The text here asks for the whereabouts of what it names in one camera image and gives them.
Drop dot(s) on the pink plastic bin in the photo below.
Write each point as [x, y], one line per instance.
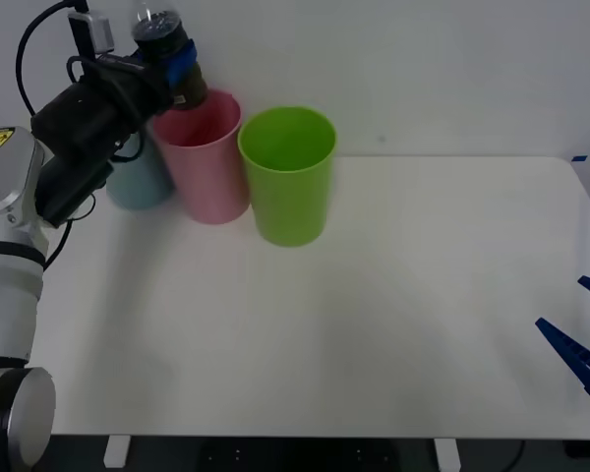
[211, 182]

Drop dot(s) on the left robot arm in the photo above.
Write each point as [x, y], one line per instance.
[7, 295]

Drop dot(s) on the pale blue plastic bin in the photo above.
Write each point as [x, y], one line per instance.
[137, 189]

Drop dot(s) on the white table leg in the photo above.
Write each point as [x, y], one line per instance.
[447, 454]
[115, 451]

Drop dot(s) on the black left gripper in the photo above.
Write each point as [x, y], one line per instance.
[93, 118]

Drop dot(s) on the green plastic bin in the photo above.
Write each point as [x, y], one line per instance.
[287, 206]

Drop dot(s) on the dark drink plastic bottle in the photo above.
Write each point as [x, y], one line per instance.
[157, 34]

